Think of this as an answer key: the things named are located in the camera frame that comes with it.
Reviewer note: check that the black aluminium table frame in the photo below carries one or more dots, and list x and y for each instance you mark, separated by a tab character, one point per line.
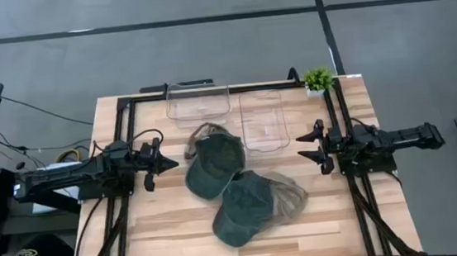
151	97

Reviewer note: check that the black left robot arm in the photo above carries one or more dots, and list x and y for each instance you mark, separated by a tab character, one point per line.
91	169

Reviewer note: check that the tan cap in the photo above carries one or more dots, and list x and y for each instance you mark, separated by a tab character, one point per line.
190	145
288	197

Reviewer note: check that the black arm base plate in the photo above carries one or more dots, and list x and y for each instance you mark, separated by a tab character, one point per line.
93	192
381	165

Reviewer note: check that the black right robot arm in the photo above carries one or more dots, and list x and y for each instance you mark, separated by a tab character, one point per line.
399	138

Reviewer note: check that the small black mouse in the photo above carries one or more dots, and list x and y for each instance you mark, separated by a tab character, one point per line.
20	165

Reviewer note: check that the white printed paper sheet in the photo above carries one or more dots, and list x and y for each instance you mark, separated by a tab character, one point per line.
42	207

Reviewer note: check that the small potted green plant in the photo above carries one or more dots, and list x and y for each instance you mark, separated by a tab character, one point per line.
318	79

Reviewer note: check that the black clamp bracket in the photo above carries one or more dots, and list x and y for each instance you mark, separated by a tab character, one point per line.
293	74

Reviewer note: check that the dark green cap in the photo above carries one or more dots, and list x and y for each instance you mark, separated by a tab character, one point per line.
219	162
244	209

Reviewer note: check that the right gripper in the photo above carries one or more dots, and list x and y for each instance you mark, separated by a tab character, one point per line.
338	145

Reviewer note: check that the black clamp bar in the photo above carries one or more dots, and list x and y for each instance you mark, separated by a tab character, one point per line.
183	84

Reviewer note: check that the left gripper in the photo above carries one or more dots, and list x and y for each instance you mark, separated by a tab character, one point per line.
148	157

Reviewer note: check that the wide clear plastic bin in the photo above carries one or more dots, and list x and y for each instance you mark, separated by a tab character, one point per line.
197	106

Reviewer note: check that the narrow clear plastic bin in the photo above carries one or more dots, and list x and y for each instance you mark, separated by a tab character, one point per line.
263	121

